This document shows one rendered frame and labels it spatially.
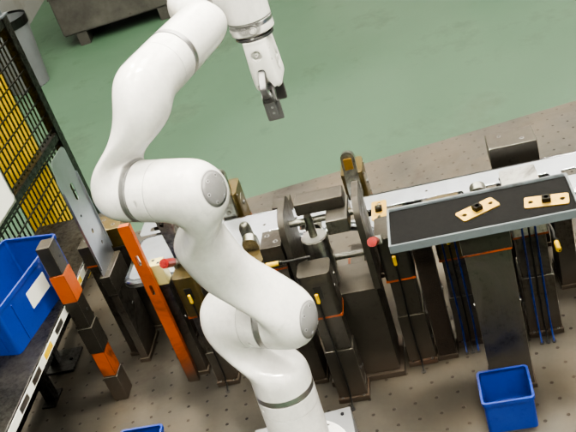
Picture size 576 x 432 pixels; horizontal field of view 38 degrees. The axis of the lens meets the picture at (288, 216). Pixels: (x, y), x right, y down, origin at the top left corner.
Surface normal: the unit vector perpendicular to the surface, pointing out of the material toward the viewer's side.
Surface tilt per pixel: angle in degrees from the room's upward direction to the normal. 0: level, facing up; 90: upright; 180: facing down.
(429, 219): 0
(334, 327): 90
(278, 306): 68
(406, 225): 0
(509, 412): 90
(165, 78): 76
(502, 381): 90
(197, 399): 0
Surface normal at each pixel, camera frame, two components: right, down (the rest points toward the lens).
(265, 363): 0.11, -0.60
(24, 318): 0.93, -0.11
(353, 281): -0.28, -0.82
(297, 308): 0.61, -0.24
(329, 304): -0.07, 0.54
